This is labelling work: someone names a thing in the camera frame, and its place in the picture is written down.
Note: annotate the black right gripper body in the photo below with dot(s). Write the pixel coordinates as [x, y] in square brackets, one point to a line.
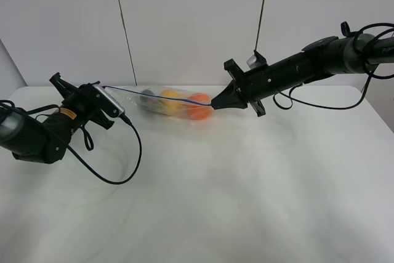
[243, 81]

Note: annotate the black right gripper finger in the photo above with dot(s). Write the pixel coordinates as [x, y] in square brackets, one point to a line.
[230, 97]

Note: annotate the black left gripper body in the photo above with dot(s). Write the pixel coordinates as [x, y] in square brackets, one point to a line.
[83, 104]

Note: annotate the clear zip bag blue seal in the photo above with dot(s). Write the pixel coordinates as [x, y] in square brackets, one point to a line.
[130, 96]

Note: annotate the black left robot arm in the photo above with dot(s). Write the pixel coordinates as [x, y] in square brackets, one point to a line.
[41, 135]

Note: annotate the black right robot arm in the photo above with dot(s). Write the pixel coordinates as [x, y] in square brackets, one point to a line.
[319, 60]

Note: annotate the orange fruit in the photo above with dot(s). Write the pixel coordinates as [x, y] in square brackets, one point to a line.
[201, 109]

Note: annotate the yellow pear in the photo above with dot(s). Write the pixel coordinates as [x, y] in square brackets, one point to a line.
[171, 101]

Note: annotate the purple eggplant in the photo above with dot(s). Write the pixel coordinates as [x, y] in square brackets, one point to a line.
[148, 100]

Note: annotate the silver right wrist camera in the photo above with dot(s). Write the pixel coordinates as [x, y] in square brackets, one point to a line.
[253, 62]

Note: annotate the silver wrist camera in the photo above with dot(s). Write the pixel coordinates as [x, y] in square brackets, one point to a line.
[107, 103]
[253, 62]

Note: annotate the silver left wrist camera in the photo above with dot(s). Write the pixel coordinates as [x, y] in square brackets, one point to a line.
[107, 103]

